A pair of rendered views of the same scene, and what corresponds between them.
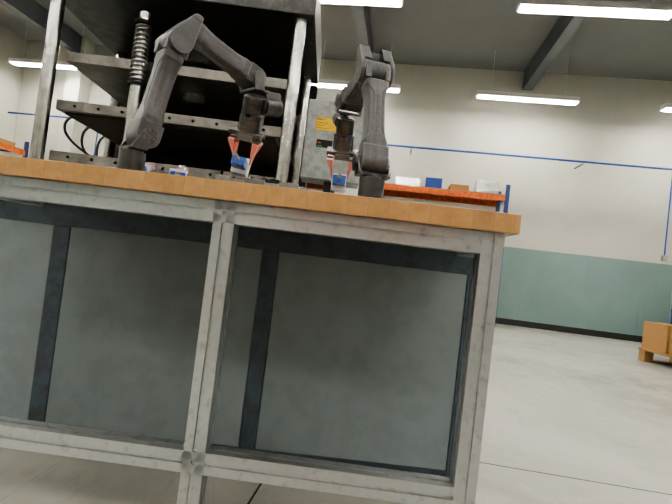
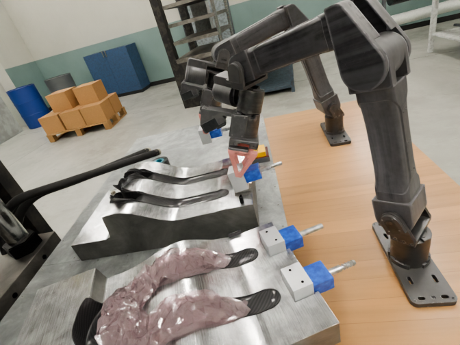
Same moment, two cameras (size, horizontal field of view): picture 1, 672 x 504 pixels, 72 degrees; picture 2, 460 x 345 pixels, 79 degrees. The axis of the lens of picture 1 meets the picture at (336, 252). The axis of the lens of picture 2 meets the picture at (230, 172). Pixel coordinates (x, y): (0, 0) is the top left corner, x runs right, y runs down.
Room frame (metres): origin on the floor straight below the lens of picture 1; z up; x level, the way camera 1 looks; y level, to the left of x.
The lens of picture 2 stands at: (1.37, 0.93, 1.29)
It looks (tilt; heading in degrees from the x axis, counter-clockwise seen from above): 30 degrees down; 281
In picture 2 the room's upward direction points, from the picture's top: 16 degrees counter-clockwise
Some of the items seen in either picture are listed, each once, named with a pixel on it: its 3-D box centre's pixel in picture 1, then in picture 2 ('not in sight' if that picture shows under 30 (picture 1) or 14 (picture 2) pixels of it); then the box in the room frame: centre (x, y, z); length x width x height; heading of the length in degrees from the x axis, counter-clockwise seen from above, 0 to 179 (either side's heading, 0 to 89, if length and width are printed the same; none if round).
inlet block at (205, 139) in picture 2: (339, 179); (218, 131); (1.53, 0.02, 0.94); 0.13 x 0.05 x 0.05; 1
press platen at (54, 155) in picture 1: (185, 182); not in sight; (2.60, 0.89, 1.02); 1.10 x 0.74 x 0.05; 91
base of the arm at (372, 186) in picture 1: (370, 193); (334, 123); (1.13, -0.07, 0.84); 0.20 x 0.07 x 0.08; 88
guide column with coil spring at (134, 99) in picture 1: (128, 146); not in sight; (2.21, 1.05, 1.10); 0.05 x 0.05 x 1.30
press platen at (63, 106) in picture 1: (191, 138); not in sight; (2.60, 0.89, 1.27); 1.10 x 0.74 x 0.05; 91
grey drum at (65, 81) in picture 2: not in sight; (67, 95); (5.82, -5.48, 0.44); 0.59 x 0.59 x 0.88
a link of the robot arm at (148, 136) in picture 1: (137, 141); (406, 217); (1.16, 0.53, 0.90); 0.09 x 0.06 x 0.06; 47
